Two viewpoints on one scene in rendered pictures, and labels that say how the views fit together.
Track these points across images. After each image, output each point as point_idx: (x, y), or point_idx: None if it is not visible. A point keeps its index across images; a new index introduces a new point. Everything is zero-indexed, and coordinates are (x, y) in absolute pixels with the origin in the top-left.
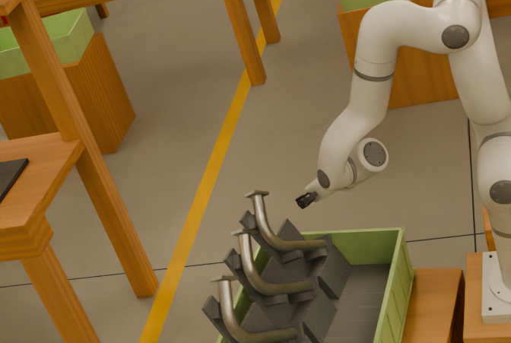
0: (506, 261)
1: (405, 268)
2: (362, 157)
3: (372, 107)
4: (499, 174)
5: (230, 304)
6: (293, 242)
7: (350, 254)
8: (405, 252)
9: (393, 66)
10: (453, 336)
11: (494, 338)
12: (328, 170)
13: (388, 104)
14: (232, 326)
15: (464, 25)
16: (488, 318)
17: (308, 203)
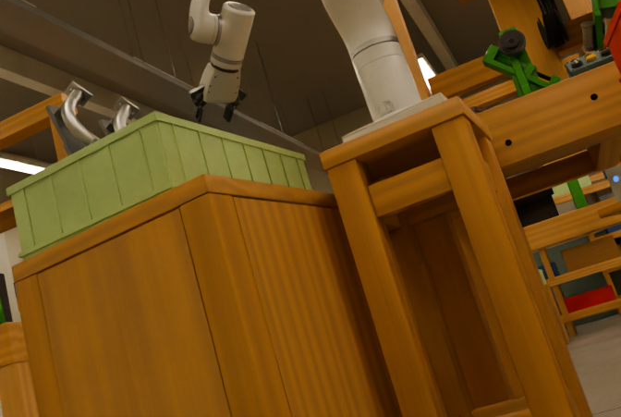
0: (366, 85)
1: (300, 183)
2: (225, 4)
3: None
4: None
5: (72, 99)
6: None
7: None
8: (304, 175)
9: None
10: (333, 209)
11: (348, 141)
12: (192, 10)
13: None
14: (66, 110)
15: None
16: (348, 137)
17: (199, 104)
